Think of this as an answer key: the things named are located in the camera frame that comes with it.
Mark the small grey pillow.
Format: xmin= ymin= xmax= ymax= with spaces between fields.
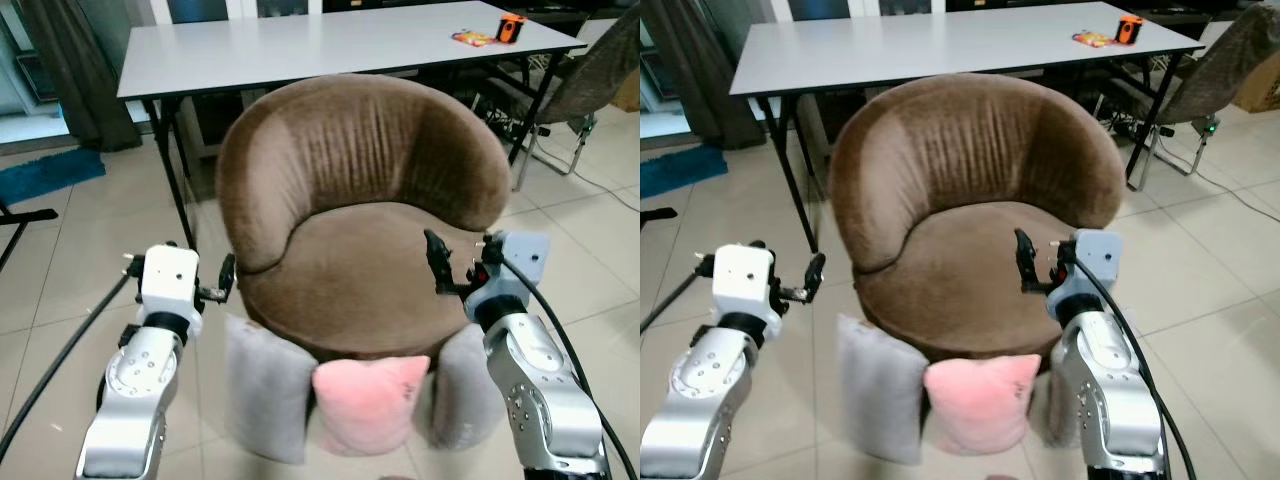
xmin=427 ymin=322 xmax=507 ymax=451

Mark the large grey pillow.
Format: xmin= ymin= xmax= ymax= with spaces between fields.
xmin=222 ymin=313 xmax=320 ymax=466
xmin=836 ymin=314 xmax=932 ymax=467

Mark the pink pillow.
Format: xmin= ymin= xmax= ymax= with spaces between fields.
xmin=922 ymin=352 xmax=1043 ymax=457
xmin=312 ymin=354 xmax=432 ymax=458

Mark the brown velvet tub chair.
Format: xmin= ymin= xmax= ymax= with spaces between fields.
xmin=215 ymin=73 xmax=514 ymax=362
xmin=828 ymin=73 xmax=1127 ymax=364

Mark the blue rug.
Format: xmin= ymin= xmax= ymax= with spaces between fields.
xmin=0 ymin=148 xmax=107 ymax=207
xmin=640 ymin=145 xmax=730 ymax=200

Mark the cardboard box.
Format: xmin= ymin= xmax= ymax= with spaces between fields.
xmin=1231 ymin=74 xmax=1280 ymax=114
xmin=611 ymin=68 xmax=641 ymax=114

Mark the dark grey curtain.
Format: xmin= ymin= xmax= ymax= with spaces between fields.
xmin=19 ymin=0 xmax=143 ymax=154
xmin=645 ymin=0 xmax=767 ymax=152

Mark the brown fabric folding chair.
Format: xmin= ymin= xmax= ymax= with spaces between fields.
xmin=478 ymin=5 xmax=641 ymax=192
xmin=1093 ymin=2 xmax=1280 ymax=192

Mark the white table with black legs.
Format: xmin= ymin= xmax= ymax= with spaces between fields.
xmin=117 ymin=13 xmax=589 ymax=252
xmin=729 ymin=13 xmax=1207 ymax=253

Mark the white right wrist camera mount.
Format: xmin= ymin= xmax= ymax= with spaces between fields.
xmin=1047 ymin=229 xmax=1124 ymax=307
xmin=464 ymin=231 xmax=552 ymax=307

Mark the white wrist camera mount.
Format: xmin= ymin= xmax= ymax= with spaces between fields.
xmin=464 ymin=231 xmax=552 ymax=307
xmin=711 ymin=245 xmax=777 ymax=317
xmin=1047 ymin=229 xmax=1124 ymax=307
xmin=139 ymin=245 xmax=202 ymax=317

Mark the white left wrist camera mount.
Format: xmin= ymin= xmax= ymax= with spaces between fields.
xmin=139 ymin=245 xmax=202 ymax=317
xmin=711 ymin=245 xmax=777 ymax=317

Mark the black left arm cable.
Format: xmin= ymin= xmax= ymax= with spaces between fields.
xmin=0 ymin=270 xmax=137 ymax=463
xmin=640 ymin=268 xmax=707 ymax=337

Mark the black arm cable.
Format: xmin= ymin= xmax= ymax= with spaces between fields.
xmin=498 ymin=260 xmax=639 ymax=480
xmin=0 ymin=270 xmax=137 ymax=463
xmin=640 ymin=268 xmax=707 ymax=337
xmin=1073 ymin=260 xmax=1198 ymax=480

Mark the thin floor cable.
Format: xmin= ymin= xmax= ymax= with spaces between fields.
xmin=1188 ymin=163 xmax=1280 ymax=218
xmin=574 ymin=163 xmax=641 ymax=213

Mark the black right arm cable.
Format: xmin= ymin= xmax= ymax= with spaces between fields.
xmin=1073 ymin=260 xmax=1198 ymax=480
xmin=498 ymin=260 xmax=639 ymax=480

